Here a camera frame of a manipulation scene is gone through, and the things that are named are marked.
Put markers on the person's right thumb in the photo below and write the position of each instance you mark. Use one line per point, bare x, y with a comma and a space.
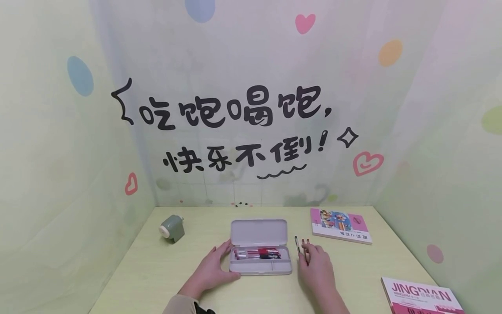
301, 264

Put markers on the person's left thumb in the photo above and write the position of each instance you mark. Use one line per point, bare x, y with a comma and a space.
230, 277

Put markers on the person's left forearm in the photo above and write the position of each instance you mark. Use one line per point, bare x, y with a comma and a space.
184, 304

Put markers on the pink book with colourful picture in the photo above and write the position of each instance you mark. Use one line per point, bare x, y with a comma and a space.
340, 225

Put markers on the clear red gel pen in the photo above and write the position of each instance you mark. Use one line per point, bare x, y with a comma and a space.
246, 254

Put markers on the pink and white book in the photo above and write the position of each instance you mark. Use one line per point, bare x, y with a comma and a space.
419, 298

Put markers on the black pen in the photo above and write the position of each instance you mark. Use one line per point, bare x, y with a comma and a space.
273, 256

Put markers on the red capped gel pen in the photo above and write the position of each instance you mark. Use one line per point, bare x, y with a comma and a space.
266, 250

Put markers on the dark tipped pencil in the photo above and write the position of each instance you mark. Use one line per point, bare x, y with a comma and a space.
297, 244

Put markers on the black wrist band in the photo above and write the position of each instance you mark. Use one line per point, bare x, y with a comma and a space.
204, 310

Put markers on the person's left fingers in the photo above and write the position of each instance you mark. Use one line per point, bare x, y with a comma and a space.
221, 255

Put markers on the white pencil case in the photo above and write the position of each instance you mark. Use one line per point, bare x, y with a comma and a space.
259, 233

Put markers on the person's right forearm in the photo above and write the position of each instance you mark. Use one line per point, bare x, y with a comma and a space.
331, 305

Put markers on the person's right fingers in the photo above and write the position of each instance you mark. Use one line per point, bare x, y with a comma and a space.
317, 252

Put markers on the person's left hand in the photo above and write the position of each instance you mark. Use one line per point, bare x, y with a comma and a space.
210, 272

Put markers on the person's right hand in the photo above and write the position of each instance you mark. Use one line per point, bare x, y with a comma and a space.
318, 272

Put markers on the green pencil sharpener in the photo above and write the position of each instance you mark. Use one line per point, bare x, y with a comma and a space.
171, 228

